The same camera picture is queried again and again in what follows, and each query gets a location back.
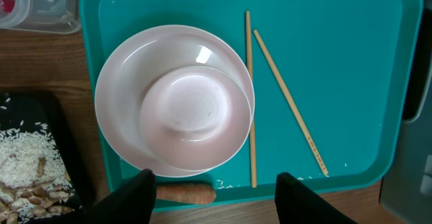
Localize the wooden chopstick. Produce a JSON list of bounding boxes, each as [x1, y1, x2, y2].
[[245, 11, 257, 188], [253, 30, 329, 177]]

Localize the orange carrot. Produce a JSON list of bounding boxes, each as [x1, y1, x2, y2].
[[157, 184, 217, 205]]

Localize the left wooden chopstick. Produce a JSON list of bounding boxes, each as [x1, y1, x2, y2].
[[245, 11, 257, 188]]

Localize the black rectangular tray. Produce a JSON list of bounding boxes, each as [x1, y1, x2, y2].
[[1, 91, 96, 223]]

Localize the right wooden chopstick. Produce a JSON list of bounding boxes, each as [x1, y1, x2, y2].
[[253, 30, 329, 177]]

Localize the clear plastic waste bin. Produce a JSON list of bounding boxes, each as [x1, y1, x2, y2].
[[1, 0, 81, 34]]

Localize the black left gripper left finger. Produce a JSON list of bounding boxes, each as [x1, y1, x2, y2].
[[33, 169, 157, 224]]

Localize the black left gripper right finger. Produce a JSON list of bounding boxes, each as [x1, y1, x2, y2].
[[275, 173, 355, 224]]

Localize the rice and food scraps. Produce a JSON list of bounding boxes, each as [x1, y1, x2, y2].
[[0, 97, 77, 224]]

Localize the grey dishwasher rack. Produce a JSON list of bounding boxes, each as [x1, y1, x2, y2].
[[380, 0, 431, 223]]

